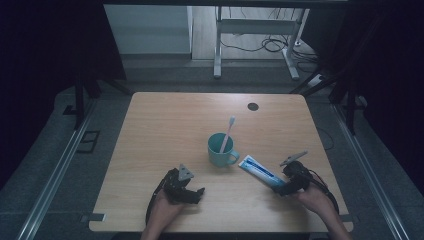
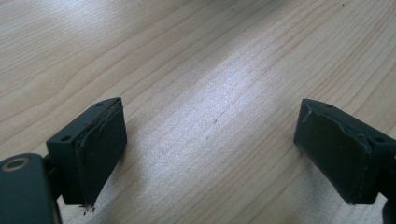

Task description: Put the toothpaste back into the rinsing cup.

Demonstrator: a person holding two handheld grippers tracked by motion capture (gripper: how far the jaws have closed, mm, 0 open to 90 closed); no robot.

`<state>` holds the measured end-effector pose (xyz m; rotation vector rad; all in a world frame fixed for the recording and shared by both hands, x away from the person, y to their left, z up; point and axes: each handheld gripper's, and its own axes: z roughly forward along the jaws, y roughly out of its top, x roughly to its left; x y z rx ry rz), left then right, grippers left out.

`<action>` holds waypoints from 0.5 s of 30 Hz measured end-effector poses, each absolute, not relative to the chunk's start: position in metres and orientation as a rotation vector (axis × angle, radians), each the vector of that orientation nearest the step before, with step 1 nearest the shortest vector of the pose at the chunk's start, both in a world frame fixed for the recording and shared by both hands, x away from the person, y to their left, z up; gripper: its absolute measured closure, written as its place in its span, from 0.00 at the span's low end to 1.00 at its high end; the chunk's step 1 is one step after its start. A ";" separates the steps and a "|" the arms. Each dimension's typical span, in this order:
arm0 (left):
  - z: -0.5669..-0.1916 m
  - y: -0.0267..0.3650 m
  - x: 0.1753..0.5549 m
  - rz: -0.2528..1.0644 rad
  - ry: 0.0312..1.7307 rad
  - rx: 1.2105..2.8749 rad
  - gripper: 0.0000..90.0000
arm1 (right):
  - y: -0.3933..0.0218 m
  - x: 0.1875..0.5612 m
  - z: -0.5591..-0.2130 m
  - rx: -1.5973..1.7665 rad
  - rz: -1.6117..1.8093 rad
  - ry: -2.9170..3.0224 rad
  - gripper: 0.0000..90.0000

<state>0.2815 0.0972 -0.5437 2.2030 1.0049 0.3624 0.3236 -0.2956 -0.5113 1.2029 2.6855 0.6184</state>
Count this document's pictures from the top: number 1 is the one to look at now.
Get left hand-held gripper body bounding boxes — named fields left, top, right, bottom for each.
left=162, top=163, right=198, bottom=204

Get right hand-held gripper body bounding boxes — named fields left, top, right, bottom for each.
left=279, top=150, right=315, bottom=196

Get white and blue toothpaste tube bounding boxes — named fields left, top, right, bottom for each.
left=237, top=154, right=288, bottom=189

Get teal cup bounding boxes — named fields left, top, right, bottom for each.
left=207, top=132, right=241, bottom=169

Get pink toothbrush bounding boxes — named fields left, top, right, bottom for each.
left=218, top=115, right=237, bottom=155

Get person's left hand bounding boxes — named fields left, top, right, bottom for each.
left=150, top=189, right=186, bottom=224

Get person's right hand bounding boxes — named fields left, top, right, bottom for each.
left=294, top=183, right=332, bottom=216

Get black metal stand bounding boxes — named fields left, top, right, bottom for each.
left=62, top=64, right=133, bottom=131
left=289, top=64, right=368, bottom=136

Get white power strip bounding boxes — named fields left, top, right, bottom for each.
left=307, top=74, right=325, bottom=88

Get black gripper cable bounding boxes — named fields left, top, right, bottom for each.
left=145, top=178, right=168, bottom=226
left=308, top=169, right=340, bottom=215

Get thin black cable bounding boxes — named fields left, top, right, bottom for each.
left=315, top=127, right=335, bottom=152

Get metal floor rail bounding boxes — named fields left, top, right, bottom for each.
left=331, top=103, right=413, bottom=240
left=15, top=99, right=98, bottom=240

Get black floor cables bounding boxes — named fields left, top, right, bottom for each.
left=220, top=7, right=319, bottom=74

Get white metal desk frame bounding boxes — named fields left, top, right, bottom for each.
left=213, top=5, right=311, bottom=81

